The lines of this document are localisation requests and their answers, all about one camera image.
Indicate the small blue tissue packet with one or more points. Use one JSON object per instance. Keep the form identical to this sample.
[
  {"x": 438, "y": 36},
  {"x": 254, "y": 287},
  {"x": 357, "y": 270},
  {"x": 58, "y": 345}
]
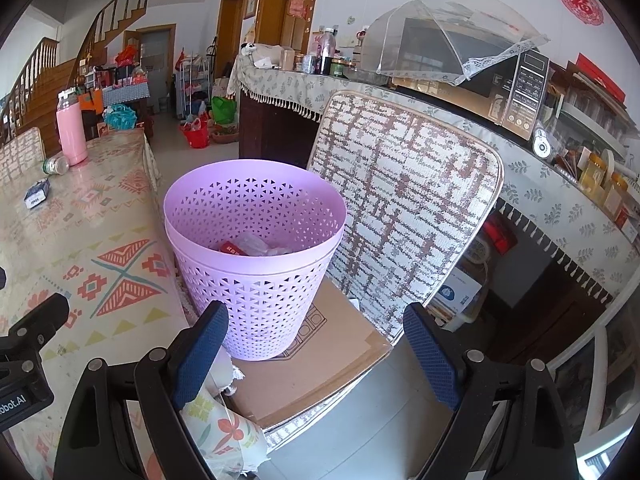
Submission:
[{"x": 37, "y": 194}]

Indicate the purple perforated waste basket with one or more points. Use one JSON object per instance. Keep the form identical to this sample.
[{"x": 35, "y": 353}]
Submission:
[{"x": 267, "y": 297}]

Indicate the microwave oven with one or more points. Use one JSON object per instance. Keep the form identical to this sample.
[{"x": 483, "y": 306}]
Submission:
[{"x": 480, "y": 85}]

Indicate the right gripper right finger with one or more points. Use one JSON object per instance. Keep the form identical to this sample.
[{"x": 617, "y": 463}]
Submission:
[{"x": 517, "y": 407}]

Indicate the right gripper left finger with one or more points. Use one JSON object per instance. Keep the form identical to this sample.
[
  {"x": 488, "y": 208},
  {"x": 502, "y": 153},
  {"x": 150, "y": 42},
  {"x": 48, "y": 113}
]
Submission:
[{"x": 97, "y": 441}]

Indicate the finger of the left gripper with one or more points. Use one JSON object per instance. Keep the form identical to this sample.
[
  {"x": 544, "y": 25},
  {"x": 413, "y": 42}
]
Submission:
[{"x": 35, "y": 329}]

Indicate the red book box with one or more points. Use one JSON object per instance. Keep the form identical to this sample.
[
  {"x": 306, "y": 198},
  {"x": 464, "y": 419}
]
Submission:
[{"x": 231, "y": 249}]

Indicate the patterned far chair back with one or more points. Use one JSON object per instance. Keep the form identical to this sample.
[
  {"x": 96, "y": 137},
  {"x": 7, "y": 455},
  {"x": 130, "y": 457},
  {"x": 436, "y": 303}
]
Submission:
[{"x": 20, "y": 154}]

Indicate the wooden staircase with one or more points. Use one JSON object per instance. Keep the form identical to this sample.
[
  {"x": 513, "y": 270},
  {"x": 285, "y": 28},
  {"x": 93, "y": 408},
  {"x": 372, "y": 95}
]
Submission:
[{"x": 49, "y": 49}]

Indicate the cardboard box on chair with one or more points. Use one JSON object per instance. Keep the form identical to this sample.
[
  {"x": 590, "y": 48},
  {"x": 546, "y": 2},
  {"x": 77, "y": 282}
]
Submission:
[{"x": 335, "y": 346}]

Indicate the mesh food cover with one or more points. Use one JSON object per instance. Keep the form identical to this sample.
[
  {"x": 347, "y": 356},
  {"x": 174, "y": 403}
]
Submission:
[{"x": 381, "y": 43}]

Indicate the green cap plastic bottle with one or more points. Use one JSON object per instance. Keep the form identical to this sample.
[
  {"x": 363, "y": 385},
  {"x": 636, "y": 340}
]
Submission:
[{"x": 56, "y": 165}]

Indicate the pink thermos bottle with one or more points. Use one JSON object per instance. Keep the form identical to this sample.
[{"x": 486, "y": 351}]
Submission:
[{"x": 70, "y": 127}]

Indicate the clear plastic bag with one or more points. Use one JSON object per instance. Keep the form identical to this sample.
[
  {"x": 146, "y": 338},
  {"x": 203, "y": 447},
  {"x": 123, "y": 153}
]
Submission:
[{"x": 255, "y": 246}]

